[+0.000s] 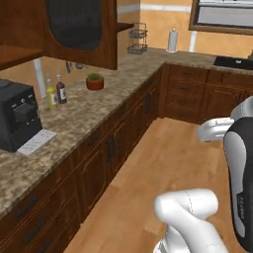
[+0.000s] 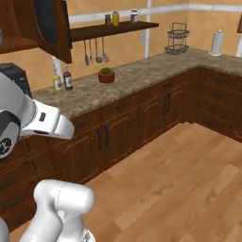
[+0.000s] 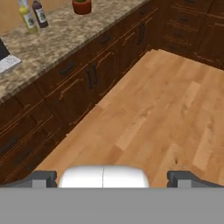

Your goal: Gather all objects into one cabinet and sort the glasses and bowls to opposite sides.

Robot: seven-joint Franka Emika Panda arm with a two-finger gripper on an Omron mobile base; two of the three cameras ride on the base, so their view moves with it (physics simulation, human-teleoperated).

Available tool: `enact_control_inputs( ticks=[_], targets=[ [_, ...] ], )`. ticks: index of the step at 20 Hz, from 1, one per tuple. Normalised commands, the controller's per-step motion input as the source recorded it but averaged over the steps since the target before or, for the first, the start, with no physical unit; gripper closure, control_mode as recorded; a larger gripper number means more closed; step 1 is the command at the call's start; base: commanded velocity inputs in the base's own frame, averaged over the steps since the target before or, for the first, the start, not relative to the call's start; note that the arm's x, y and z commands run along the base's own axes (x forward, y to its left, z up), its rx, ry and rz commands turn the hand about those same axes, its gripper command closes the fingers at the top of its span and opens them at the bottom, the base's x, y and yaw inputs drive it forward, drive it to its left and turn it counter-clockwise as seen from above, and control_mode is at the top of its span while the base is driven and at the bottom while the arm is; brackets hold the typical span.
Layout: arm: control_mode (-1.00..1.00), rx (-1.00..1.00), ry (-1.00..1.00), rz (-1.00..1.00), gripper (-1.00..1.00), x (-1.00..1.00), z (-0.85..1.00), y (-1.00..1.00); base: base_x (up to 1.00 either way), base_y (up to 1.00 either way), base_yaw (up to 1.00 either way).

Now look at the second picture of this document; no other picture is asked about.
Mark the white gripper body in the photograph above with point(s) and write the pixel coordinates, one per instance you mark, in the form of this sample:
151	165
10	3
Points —
64	127

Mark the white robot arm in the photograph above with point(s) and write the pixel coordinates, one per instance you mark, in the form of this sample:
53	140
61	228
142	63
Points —
19	107

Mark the dark wood base cabinet door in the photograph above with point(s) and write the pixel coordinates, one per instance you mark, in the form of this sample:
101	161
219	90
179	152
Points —
75	157
123	138
151	121
177	107

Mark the dark wood glass cabinet door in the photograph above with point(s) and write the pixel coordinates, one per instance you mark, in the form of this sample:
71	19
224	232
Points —
47	22

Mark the dark wood drawer cabinet run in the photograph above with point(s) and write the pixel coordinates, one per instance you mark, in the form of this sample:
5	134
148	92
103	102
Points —
223	107

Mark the dark wood drawer front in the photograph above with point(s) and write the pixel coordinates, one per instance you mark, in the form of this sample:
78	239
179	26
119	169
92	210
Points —
89	121
181	81
108	110

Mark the yellow green bottle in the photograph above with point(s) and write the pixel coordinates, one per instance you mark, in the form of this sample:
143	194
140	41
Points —
57	83

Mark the dark brown bottle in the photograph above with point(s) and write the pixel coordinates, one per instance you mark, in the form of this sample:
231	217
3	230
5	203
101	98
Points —
68	80

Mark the dark wood drawer stack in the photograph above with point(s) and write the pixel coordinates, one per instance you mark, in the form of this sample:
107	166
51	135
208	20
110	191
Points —
25	176

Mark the green plant in red pot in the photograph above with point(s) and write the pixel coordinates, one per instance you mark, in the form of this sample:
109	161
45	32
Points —
106	76

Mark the black coffee machine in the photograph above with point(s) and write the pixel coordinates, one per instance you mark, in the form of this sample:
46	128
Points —
14	78

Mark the grey hanging spatula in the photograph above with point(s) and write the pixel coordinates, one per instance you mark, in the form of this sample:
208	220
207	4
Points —
86	59

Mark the grey hanging ladle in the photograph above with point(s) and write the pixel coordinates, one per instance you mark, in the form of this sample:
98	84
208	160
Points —
98	58

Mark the thin grey hanging utensil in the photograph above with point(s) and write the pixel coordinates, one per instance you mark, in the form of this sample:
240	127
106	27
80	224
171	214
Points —
90	52

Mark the grey hanging slotted turner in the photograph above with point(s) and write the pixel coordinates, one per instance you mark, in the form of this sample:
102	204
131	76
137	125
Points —
105	57

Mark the green brown spice jar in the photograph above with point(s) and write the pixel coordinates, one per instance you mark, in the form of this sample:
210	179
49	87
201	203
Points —
108	20

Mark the yellow spice jar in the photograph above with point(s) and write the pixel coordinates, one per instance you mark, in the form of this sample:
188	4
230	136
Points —
115	19

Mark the grey white spice jar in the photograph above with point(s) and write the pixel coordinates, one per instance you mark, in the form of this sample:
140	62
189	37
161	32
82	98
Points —
134	16

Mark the white paper towel roll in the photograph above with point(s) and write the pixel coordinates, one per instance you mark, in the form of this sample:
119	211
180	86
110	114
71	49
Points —
217	42

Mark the dark wood wall cabinet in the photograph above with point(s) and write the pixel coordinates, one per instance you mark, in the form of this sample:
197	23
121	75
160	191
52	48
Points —
15	34

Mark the dark wood wall shelf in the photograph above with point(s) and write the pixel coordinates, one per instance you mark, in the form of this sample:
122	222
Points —
110	30

